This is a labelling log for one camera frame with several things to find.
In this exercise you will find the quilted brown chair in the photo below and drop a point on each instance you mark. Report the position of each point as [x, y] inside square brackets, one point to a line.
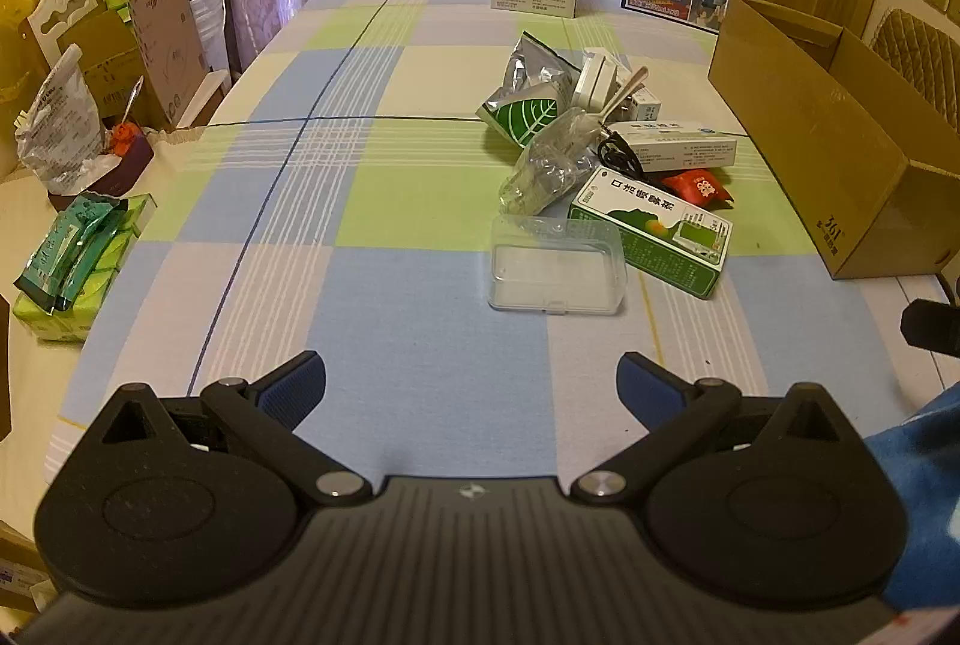
[919, 56]

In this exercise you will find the person's blue clothing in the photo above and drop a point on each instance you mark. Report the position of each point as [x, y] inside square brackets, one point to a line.
[919, 487]

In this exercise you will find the silver foil pouch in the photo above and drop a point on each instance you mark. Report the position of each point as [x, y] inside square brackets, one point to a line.
[536, 60]

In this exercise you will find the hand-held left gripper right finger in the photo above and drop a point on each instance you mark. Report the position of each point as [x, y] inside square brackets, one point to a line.
[645, 386]

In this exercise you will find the yellow plastic bag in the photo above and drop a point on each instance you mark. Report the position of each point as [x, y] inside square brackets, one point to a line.
[19, 0]

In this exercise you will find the clear plastic box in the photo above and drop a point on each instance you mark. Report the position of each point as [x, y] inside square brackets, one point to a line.
[555, 266]

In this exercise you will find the dark red bowl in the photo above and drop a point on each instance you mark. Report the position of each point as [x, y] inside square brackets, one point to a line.
[124, 157]

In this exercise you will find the green medicine box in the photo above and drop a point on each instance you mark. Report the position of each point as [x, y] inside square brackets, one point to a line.
[652, 232]

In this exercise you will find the green leaf print pouch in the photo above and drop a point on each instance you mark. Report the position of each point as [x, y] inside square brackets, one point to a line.
[521, 118]

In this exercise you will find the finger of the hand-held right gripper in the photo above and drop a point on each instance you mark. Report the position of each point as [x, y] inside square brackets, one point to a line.
[934, 328]

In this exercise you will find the light green tissue pack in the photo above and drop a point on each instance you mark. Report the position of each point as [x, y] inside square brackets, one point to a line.
[105, 285]

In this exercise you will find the checkered tablecloth desktop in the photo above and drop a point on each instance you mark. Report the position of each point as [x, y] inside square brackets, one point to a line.
[375, 165]

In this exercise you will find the white blue-logo medicine box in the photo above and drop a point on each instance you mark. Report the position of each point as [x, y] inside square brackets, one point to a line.
[679, 146]

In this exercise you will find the black and white bag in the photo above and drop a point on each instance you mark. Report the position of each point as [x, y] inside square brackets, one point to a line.
[208, 15]

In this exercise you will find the translucent printed plastic bag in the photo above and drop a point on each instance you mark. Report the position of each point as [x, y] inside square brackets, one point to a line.
[60, 120]

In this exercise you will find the teal foil packets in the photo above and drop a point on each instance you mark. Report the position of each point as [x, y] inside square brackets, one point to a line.
[67, 255]

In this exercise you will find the white power adapter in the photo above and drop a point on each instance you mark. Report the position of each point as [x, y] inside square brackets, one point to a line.
[596, 79]

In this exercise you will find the beige spoon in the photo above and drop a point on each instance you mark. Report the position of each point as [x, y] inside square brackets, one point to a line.
[631, 85]

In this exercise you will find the crumpled clear plastic bag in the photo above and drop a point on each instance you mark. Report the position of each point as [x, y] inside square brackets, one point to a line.
[547, 165]

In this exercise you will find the long narrow white medicine box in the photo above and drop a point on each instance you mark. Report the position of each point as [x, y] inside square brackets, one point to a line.
[646, 107]

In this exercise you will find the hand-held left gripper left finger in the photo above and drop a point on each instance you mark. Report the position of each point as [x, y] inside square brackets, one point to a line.
[296, 384]

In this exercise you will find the large brown cardboard box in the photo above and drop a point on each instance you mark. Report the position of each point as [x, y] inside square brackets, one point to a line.
[832, 142]

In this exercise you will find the red candy wrapper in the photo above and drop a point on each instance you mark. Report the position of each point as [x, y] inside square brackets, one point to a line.
[697, 187]

